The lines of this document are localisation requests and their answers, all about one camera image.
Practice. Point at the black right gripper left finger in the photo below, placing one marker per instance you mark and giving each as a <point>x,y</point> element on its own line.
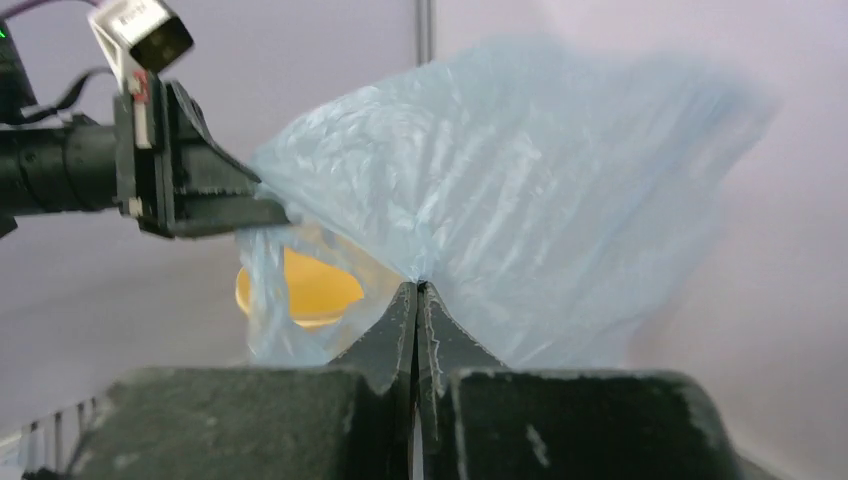
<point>349,419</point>

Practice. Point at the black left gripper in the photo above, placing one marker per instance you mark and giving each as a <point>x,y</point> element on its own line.
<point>156,122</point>

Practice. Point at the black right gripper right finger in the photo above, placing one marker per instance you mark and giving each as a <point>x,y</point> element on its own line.
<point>482,420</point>

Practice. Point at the yellow capybara trash bin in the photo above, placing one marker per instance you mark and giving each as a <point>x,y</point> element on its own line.
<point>319,293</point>

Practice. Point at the light blue plastic trash bag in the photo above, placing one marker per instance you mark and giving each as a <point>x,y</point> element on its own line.
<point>556,198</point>

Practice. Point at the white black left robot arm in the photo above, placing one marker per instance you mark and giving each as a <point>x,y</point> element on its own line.
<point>65,169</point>

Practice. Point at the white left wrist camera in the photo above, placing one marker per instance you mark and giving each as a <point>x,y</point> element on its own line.
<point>138,35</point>

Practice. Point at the white slotted cable duct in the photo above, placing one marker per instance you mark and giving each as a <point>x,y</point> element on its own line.
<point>47,442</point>

